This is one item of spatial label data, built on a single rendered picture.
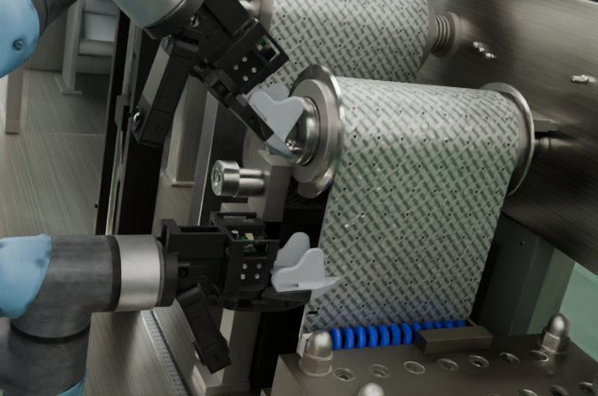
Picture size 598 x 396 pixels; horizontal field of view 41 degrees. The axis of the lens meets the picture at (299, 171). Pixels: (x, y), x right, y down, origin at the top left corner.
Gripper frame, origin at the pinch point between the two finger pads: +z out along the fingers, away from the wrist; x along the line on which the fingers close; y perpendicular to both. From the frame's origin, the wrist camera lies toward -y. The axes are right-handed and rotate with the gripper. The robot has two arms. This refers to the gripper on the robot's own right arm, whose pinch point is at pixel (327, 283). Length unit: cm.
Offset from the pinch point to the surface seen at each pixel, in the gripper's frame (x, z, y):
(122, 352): 17.3, -17.4, -19.2
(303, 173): 4.4, -3.4, 11.4
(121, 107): 39.8, -15.8, 7.0
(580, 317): 150, 222, -110
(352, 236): -0.2, 1.8, 6.0
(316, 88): 5.3, -3.4, 21.0
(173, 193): 70, 4, -19
